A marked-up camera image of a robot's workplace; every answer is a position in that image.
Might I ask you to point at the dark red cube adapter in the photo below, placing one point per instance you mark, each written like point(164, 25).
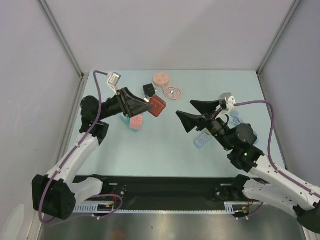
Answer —
point(158, 105)

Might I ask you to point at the slotted cable duct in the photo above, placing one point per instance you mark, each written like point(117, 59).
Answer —
point(106, 208)

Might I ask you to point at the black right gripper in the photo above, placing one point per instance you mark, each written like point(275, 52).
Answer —
point(205, 120)

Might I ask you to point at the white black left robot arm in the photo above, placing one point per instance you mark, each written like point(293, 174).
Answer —
point(55, 193)

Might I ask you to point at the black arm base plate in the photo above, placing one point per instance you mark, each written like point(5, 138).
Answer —
point(141, 193)

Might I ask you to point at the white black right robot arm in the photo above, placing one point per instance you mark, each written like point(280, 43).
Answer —
point(286, 191)

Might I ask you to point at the pink round power strip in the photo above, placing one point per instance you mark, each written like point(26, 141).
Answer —
point(161, 79)

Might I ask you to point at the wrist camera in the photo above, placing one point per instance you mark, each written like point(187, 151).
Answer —
point(113, 80)
point(227, 103)

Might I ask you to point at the light blue power strip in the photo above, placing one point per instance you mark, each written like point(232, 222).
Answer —
point(202, 140)

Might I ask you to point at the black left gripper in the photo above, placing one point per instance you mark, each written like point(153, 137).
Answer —
point(131, 107)

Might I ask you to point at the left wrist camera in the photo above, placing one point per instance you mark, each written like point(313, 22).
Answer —
point(113, 80)

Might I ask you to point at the pink cube adapter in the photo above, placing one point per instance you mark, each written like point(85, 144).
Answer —
point(136, 122)

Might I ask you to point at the black cube adapter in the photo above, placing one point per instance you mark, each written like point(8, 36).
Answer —
point(149, 90)

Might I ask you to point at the teal triangular power strip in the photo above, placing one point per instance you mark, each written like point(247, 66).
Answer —
point(127, 121)

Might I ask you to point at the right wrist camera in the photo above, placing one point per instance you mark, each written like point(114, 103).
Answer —
point(227, 103)

